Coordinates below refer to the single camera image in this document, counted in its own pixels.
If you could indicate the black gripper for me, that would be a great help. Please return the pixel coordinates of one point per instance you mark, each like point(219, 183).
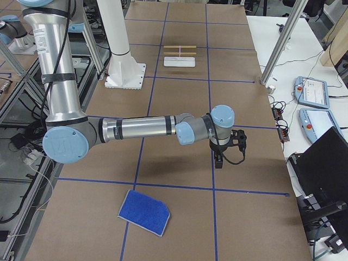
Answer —
point(217, 149)

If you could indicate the blue microfiber towel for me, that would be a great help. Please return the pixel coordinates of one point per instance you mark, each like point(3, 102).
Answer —
point(145, 212)

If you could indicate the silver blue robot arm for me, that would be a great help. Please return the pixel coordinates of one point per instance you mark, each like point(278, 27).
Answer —
point(11, 28)
point(70, 133)

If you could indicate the wooden towel rack white base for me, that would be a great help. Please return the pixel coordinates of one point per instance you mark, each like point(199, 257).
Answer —
point(179, 58)

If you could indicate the lower orange grey usb hub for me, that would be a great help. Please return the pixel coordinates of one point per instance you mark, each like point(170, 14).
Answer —
point(283, 135)

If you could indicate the orange grey usb hub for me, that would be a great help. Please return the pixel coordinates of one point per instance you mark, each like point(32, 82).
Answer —
point(283, 135)
point(277, 113)

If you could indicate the upper orange grey usb hub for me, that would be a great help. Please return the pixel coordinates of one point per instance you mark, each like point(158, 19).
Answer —
point(277, 113)

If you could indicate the lower teach pendant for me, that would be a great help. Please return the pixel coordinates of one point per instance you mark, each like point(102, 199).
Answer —
point(316, 122)

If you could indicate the teach pendant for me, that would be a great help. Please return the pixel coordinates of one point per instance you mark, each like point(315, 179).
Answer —
point(316, 122)
point(311, 92)

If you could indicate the brown paper table cover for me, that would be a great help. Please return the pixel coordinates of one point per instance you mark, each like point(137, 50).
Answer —
point(211, 184)

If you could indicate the black laptop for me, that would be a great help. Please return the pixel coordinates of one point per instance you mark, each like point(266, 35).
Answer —
point(322, 168)

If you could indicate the upper teach pendant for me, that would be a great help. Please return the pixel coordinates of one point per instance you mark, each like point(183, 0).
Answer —
point(311, 92)

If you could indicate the wooden board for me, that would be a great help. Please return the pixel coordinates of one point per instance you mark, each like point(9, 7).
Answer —
point(336, 41)

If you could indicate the white power strip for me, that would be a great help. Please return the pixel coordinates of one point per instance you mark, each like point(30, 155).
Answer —
point(32, 157)

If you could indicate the black power adapter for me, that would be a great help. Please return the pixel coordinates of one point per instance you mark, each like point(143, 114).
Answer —
point(19, 140)

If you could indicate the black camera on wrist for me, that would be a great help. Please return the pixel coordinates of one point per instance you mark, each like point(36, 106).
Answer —
point(238, 138)

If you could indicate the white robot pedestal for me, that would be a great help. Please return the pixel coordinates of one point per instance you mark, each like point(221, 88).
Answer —
point(123, 71)

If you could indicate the aluminium frame post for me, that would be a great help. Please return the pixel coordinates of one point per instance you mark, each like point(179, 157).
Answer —
point(289, 26)

